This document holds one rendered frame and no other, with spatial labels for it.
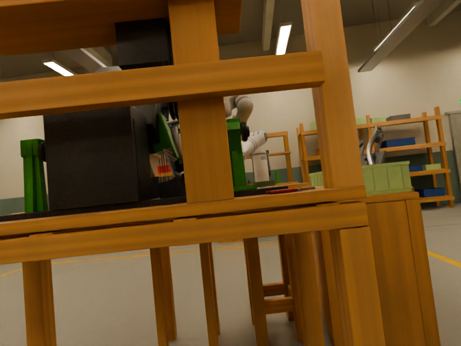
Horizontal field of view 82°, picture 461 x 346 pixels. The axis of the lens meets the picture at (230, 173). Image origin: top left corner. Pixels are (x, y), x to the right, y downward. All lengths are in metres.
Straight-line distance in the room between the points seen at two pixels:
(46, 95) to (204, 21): 0.50
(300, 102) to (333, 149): 6.27
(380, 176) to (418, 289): 0.61
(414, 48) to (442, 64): 0.74
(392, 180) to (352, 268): 0.95
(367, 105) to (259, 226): 6.83
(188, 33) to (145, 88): 0.23
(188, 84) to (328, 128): 0.43
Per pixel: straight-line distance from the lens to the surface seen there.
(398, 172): 1.78
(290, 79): 0.81
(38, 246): 0.97
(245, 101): 1.14
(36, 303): 1.79
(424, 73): 8.30
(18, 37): 1.25
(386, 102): 7.68
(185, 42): 0.90
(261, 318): 1.73
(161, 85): 0.81
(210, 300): 1.65
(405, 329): 1.84
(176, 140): 1.10
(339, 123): 0.86
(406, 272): 1.75
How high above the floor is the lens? 0.91
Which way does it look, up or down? 3 degrees up
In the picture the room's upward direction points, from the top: 6 degrees counter-clockwise
